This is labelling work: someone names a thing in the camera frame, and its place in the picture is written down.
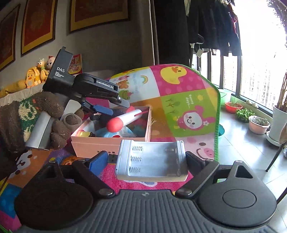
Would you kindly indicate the red white rocket toy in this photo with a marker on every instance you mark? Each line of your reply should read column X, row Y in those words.
column 121, row 122

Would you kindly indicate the red basin with grass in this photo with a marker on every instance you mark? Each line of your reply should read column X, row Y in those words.
column 233, row 107

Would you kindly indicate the dark hanging clothes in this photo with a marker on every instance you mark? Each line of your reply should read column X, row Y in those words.
column 213, row 22

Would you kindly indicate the yellow giraffe plush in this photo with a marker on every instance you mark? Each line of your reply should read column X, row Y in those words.
column 42, row 71

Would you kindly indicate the silver battery holder case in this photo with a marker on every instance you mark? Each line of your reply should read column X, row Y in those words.
column 157, row 161

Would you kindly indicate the long yellow plush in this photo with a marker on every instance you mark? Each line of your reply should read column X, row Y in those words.
column 13, row 88

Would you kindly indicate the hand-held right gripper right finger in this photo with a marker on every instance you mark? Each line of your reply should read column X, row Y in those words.
column 195, row 162

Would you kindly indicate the baby doll plush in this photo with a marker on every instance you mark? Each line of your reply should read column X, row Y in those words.
column 50, row 63

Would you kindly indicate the teal plastic object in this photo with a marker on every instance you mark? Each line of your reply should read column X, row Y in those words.
column 220, row 130

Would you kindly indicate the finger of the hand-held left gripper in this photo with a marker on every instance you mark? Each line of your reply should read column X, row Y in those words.
column 104, row 111
column 123, row 103

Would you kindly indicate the small green potted plant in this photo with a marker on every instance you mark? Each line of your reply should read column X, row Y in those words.
column 244, row 114

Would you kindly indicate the yellow duck plush backpack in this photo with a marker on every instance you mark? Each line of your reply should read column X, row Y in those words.
column 32, row 78

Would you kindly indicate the black plush toy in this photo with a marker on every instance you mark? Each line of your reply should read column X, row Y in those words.
column 103, row 122

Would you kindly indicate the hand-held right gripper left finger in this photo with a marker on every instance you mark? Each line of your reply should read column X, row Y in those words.
column 98, row 163

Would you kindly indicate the red gold framed picture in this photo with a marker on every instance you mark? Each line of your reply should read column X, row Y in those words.
column 39, row 24
column 98, row 11
column 7, row 38

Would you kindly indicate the person's left hand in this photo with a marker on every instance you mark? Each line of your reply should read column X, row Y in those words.
column 22, row 116

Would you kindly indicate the pink cardboard box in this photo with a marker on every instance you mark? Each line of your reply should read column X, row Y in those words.
column 89, row 145

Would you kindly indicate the white plant pot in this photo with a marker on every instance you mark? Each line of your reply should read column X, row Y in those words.
column 277, row 125

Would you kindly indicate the small pale stones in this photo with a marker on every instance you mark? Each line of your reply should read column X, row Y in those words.
column 252, row 104

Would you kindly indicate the window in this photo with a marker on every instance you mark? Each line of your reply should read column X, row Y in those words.
column 257, row 67

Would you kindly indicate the dark curtain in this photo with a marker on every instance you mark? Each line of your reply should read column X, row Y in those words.
column 170, row 29

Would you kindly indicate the colourful printed play mat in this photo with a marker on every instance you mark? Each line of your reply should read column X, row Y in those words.
column 190, row 89

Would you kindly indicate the green plastic basin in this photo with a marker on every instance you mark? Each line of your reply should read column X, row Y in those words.
column 224, row 96

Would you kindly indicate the blue white tissue packet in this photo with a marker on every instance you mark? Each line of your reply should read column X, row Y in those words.
column 105, row 133

